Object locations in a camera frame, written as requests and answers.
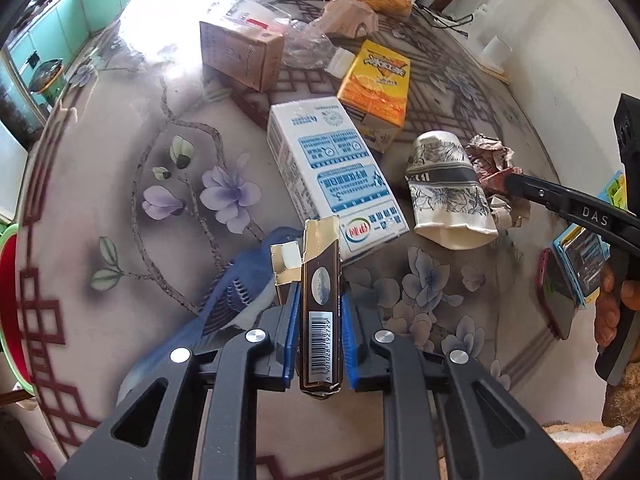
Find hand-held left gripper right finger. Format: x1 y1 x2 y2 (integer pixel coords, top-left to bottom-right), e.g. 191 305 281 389
341 290 583 480

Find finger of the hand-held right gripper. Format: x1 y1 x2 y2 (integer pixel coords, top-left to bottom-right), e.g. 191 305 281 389
505 172 640 241

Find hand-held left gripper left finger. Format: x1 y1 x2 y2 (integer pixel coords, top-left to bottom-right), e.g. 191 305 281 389
57 282 303 480

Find foil wrapper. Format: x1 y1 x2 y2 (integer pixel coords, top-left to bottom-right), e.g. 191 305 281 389
465 134 533 231

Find dark gold cigarette pack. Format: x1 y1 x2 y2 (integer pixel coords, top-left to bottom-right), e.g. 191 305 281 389
270 215 346 401

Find floral printed paper cup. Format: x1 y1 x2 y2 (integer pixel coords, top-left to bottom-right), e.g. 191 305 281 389
404 130 500 251

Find yellow juice carton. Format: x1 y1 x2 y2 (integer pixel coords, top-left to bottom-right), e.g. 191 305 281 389
336 39 412 153

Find white blue milk carton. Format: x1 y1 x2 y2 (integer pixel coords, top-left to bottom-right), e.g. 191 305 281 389
266 97 411 266

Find pink snack box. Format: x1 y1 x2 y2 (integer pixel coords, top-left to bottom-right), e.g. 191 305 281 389
320 0 380 40

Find crushed clear plastic bottle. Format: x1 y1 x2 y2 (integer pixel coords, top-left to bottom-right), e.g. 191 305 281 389
240 0 356 78

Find red bin with green rim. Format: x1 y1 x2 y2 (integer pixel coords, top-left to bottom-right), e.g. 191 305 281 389
0 222 31 396

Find brown cardboard box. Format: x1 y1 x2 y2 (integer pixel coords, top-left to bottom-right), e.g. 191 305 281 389
199 0 286 93

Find green trash bin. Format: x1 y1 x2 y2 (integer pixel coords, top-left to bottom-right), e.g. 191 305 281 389
30 57 66 108

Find person's right hand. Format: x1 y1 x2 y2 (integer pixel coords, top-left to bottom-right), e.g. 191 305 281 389
595 262 640 356

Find phone in red case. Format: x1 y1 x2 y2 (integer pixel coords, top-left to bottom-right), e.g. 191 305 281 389
537 247 578 341

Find white cup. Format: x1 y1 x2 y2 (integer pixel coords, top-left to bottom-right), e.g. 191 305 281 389
481 35 513 63

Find tan fuzzy cushion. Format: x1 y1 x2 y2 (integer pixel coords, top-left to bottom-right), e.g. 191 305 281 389
542 380 640 466

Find teal kitchen cabinets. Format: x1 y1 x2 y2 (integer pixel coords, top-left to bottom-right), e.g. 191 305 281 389
0 0 211 131

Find black cable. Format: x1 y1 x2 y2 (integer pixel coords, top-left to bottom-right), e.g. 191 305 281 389
415 2 473 36

